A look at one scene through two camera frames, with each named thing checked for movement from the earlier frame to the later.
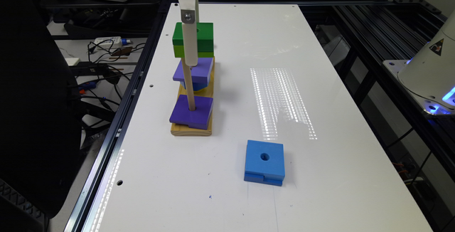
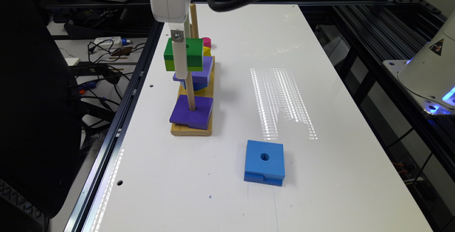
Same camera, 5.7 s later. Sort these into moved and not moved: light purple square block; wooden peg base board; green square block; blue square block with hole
Moved: green square block
Not moved: blue square block with hole; wooden peg base board; light purple square block
